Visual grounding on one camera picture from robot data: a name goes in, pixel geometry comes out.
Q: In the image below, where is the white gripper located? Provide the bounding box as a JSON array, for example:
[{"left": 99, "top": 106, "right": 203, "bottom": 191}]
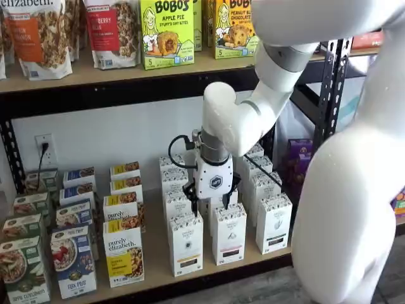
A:
[{"left": 182, "top": 157, "right": 242, "bottom": 219}]

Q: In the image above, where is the white box pink strip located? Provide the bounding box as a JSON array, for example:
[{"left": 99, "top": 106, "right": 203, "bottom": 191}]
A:
[
  {"left": 202, "top": 189, "right": 239, "bottom": 212},
  {"left": 211, "top": 203, "right": 247, "bottom": 267}
]

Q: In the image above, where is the white box dark strip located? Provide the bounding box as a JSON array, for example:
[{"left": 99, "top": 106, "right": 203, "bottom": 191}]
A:
[
  {"left": 247, "top": 143, "right": 265, "bottom": 160},
  {"left": 255, "top": 193, "right": 293, "bottom": 256},
  {"left": 251, "top": 172, "right": 283, "bottom": 229},
  {"left": 241, "top": 155, "right": 274, "bottom": 191}
]

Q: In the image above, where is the particle board shelf panel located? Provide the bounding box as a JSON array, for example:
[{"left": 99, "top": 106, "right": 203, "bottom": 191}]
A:
[
  {"left": 47, "top": 186, "right": 294, "bottom": 302},
  {"left": 308, "top": 46, "right": 381, "bottom": 61},
  {"left": 0, "top": 47, "right": 259, "bottom": 94}
]

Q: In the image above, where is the purely elizabeth yellow white box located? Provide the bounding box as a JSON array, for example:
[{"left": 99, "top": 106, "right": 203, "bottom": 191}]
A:
[
  {"left": 103, "top": 191, "right": 145, "bottom": 226},
  {"left": 102, "top": 218, "right": 146, "bottom": 289},
  {"left": 109, "top": 161, "right": 142, "bottom": 182},
  {"left": 109, "top": 175, "right": 144, "bottom": 198}
]

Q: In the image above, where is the purple Annie's pasta box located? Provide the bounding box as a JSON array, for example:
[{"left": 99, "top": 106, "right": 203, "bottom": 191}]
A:
[
  {"left": 390, "top": 186, "right": 405, "bottom": 219},
  {"left": 285, "top": 138, "right": 315, "bottom": 199}
]

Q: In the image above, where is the blue flax plus cereal box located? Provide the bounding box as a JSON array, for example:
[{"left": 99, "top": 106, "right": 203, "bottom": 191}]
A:
[
  {"left": 50, "top": 225, "right": 97, "bottom": 300},
  {"left": 59, "top": 182, "right": 96, "bottom": 207},
  {"left": 62, "top": 167, "right": 97, "bottom": 188},
  {"left": 56, "top": 199, "right": 93, "bottom": 229}
]

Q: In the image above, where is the yellow Bobo's peanut butter box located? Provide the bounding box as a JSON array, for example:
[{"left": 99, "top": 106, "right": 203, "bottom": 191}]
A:
[{"left": 214, "top": 0, "right": 264, "bottom": 60}]

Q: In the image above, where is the green Bobo's apple pie box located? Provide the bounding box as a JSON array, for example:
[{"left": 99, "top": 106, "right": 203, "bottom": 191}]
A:
[
  {"left": 192, "top": 0, "right": 204, "bottom": 53},
  {"left": 140, "top": 0, "right": 196, "bottom": 71}
]

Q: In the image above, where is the green cereal box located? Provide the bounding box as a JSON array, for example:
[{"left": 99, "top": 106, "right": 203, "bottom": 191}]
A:
[
  {"left": 12, "top": 191, "right": 51, "bottom": 220},
  {"left": 0, "top": 236, "right": 52, "bottom": 304},
  {"left": 24, "top": 168, "right": 59, "bottom": 194},
  {"left": 1, "top": 213, "right": 44, "bottom": 245}
]

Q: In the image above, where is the orange snack box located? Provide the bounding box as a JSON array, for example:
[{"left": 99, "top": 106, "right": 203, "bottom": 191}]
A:
[{"left": 351, "top": 29, "right": 385, "bottom": 51}]

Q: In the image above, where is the white plastic sheet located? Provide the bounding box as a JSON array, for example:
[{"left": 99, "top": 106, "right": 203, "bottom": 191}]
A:
[{"left": 273, "top": 74, "right": 370, "bottom": 156}]

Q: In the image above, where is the black metal shelving rack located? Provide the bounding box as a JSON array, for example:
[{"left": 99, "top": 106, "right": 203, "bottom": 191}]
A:
[{"left": 0, "top": 36, "right": 354, "bottom": 288}]

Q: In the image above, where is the purely elizabeth red granola bag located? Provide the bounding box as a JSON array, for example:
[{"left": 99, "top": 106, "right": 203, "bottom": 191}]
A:
[{"left": 82, "top": 0, "right": 140, "bottom": 70}]

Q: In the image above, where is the purely elizabeth orange granola bag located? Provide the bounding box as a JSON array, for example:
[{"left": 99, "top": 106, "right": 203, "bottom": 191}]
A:
[
  {"left": 0, "top": 0, "right": 74, "bottom": 82},
  {"left": 63, "top": 0, "right": 88, "bottom": 63}
]

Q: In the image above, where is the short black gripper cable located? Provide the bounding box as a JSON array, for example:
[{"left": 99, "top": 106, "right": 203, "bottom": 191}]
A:
[{"left": 168, "top": 129, "right": 204, "bottom": 169}]

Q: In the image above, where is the long black hanging cable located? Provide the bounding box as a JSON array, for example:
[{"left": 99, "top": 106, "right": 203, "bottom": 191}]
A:
[{"left": 242, "top": 155, "right": 284, "bottom": 188}]

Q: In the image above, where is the white wall outlet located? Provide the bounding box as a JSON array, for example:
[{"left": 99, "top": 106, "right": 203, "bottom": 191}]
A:
[{"left": 34, "top": 134, "right": 54, "bottom": 167}]

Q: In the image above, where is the black power cord with plug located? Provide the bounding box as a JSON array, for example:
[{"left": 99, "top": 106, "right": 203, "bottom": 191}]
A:
[{"left": 35, "top": 142, "right": 51, "bottom": 193}]

